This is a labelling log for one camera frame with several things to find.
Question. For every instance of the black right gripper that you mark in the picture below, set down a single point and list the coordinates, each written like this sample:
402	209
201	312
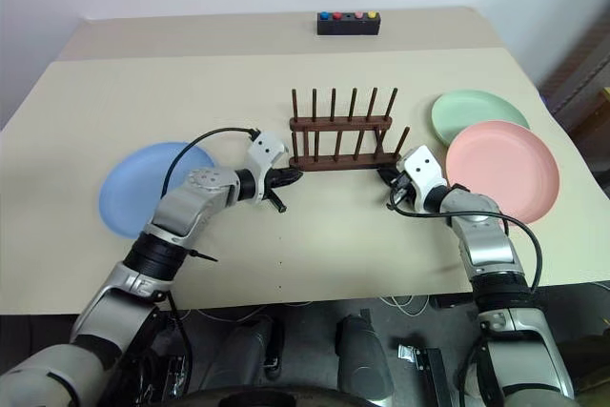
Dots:
401	187

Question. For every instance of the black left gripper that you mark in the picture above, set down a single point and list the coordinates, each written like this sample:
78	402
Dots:
274	183

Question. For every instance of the pink plate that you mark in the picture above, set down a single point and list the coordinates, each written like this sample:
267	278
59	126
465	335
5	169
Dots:
500	164

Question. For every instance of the green plate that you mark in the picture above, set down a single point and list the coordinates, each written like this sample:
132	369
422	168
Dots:
472	109

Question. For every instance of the blue plate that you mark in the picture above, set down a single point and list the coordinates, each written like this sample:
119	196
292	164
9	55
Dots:
133	188

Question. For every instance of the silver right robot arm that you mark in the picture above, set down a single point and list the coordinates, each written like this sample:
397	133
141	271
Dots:
486	245

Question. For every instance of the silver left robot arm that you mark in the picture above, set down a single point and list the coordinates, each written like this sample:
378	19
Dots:
190	207

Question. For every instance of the dark wooden dish rack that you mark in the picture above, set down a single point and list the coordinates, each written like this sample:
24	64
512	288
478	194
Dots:
333	164

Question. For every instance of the beige table mat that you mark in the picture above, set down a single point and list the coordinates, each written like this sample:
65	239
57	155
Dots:
310	245

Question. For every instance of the black button box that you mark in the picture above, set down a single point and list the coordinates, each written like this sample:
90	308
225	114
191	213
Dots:
348	28

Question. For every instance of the dark grey rounded shape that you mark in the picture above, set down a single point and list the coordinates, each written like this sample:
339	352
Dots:
364	350

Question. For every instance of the dark background furniture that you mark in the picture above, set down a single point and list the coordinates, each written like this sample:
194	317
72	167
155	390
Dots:
581	78

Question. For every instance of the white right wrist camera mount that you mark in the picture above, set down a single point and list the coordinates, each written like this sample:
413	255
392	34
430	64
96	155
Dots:
421	166

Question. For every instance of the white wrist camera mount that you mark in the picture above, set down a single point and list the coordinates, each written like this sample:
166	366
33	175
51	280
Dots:
264	147
421	166

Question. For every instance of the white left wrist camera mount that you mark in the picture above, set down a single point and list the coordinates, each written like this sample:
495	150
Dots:
264	147

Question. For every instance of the silver metal bracket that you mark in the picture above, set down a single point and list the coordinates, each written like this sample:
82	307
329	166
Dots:
419	357

